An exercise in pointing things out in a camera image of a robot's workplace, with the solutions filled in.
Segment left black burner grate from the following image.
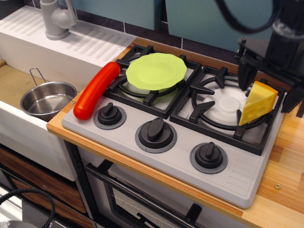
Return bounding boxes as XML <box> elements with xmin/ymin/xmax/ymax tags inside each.
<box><xmin>105</xmin><ymin>45</ymin><xmax>202</xmax><ymax>119</ymax></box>

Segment black braided cable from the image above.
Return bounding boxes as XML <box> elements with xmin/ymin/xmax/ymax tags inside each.
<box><xmin>215</xmin><ymin>0</ymin><xmax>285</xmax><ymax>34</ymax></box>

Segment red toy sausage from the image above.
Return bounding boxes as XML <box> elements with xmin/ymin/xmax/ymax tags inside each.
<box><xmin>73</xmin><ymin>62</ymin><xmax>121</xmax><ymax>120</ymax></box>

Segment yellow toy cheese wedge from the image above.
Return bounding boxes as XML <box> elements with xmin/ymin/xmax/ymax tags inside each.
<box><xmin>238</xmin><ymin>81</ymin><xmax>278</xmax><ymax>126</ymax></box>

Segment small steel pot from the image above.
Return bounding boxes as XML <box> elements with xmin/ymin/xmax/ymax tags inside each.
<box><xmin>20</xmin><ymin>81</ymin><xmax>77</xmax><ymax>122</ymax></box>

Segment grey toy faucet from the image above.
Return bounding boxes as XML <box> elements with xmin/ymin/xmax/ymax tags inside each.
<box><xmin>40</xmin><ymin>0</ymin><xmax>77</xmax><ymax>40</ymax></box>

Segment right black burner grate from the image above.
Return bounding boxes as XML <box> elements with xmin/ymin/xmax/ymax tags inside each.
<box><xmin>170</xmin><ymin>66</ymin><xmax>285</xmax><ymax>155</ymax></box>

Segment white right burner disc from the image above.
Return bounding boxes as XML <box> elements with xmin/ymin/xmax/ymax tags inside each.
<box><xmin>196</xmin><ymin>81</ymin><xmax>247</xmax><ymax>126</ymax></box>

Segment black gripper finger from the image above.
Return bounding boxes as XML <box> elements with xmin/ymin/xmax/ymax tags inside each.
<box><xmin>281</xmin><ymin>68</ymin><xmax>304</xmax><ymax>113</ymax></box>
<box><xmin>238</xmin><ymin>57</ymin><xmax>257</xmax><ymax>91</ymax></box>

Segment oven door with black handle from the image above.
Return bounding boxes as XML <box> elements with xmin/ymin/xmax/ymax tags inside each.
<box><xmin>85</xmin><ymin>159</ymin><xmax>238</xmax><ymax>228</ymax></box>

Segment black burner grate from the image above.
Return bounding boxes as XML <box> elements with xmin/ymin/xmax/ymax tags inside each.
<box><xmin>105</xmin><ymin>45</ymin><xmax>202</xmax><ymax>119</ymax></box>
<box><xmin>170</xmin><ymin>66</ymin><xmax>285</xmax><ymax>155</ymax></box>

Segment light green plastic plate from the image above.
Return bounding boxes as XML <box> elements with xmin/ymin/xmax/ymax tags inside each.
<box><xmin>126</xmin><ymin>53</ymin><xmax>187</xmax><ymax>91</ymax></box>

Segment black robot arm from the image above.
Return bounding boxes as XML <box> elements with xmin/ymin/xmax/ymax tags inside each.
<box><xmin>236</xmin><ymin>0</ymin><xmax>304</xmax><ymax>113</ymax></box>

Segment right black stove knob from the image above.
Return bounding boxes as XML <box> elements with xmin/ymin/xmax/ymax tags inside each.
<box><xmin>190</xmin><ymin>142</ymin><xmax>228</xmax><ymax>174</ymax></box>

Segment wooden drawer fronts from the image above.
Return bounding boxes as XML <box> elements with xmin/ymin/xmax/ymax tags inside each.
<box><xmin>0</xmin><ymin>145</ymin><xmax>93</xmax><ymax>228</ymax></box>

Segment white toy sink unit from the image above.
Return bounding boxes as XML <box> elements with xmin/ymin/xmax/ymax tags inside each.
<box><xmin>0</xmin><ymin>6</ymin><xmax>135</xmax><ymax>181</ymax></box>

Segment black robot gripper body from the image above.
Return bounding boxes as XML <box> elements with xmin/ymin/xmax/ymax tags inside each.
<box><xmin>238</xmin><ymin>37</ymin><xmax>304</xmax><ymax>71</ymax></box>

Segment left black stove knob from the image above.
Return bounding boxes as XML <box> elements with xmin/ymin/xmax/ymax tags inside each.
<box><xmin>94</xmin><ymin>102</ymin><xmax>127</xmax><ymax>130</ymax></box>

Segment middle black stove knob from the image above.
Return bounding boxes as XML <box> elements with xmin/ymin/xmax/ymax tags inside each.
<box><xmin>135</xmin><ymin>117</ymin><xmax>177</xmax><ymax>153</ymax></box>

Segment grey toy stove top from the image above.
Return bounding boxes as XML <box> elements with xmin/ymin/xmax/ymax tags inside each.
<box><xmin>61</xmin><ymin>44</ymin><xmax>290</xmax><ymax>209</ymax></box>

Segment black stove knob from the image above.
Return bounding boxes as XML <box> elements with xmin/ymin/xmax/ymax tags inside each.
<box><xmin>190</xmin><ymin>142</ymin><xmax>228</xmax><ymax>174</ymax></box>
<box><xmin>94</xmin><ymin>102</ymin><xmax>127</xmax><ymax>130</ymax></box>
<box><xmin>135</xmin><ymin>117</ymin><xmax>177</xmax><ymax>153</ymax></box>

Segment teal wall cabinet left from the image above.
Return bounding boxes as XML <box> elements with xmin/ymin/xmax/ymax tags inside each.
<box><xmin>72</xmin><ymin>0</ymin><xmax>162</xmax><ymax>30</ymax></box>

